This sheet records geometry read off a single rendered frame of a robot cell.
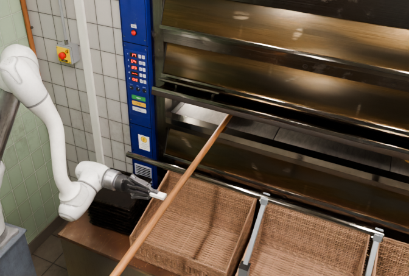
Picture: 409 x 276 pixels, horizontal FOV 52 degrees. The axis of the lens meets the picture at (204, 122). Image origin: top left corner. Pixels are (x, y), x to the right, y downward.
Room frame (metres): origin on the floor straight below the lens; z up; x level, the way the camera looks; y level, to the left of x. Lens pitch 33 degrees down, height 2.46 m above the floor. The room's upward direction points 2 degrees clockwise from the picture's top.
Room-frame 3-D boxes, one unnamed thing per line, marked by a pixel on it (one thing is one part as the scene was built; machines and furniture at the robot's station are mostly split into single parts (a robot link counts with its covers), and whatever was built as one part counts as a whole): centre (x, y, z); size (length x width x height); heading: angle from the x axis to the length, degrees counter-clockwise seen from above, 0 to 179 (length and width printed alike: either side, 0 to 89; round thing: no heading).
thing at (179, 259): (1.64, 0.03, 0.72); 0.56 x 0.49 x 0.28; 68
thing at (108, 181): (1.44, 0.40, 1.19); 0.09 x 0.06 x 0.09; 158
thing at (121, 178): (1.42, 0.34, 1.19); 0.09 x 0.07 x 0.08; 68
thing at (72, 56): (2.20, 0.79, 1.46); 0.10 x 0.07 x 0.10; 67
